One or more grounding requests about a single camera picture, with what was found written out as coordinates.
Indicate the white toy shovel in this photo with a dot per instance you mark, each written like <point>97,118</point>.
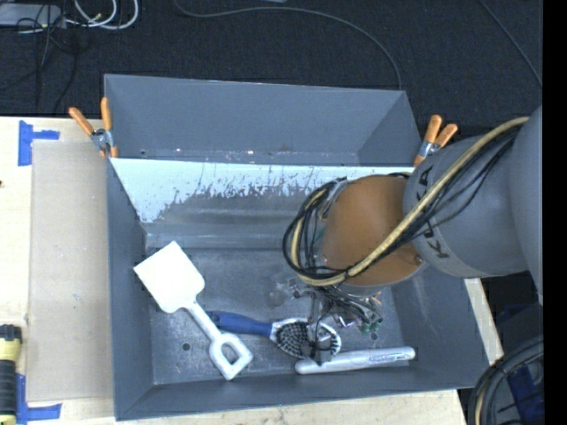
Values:
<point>173,277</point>

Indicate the white tube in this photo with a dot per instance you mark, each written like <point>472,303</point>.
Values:
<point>363,359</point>

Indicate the pale wood flat board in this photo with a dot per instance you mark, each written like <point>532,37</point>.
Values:
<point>66,259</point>

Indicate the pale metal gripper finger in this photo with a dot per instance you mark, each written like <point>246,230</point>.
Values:
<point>326,345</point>
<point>315,337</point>

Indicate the grey metal bin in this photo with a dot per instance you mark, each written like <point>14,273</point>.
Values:
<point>248,255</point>

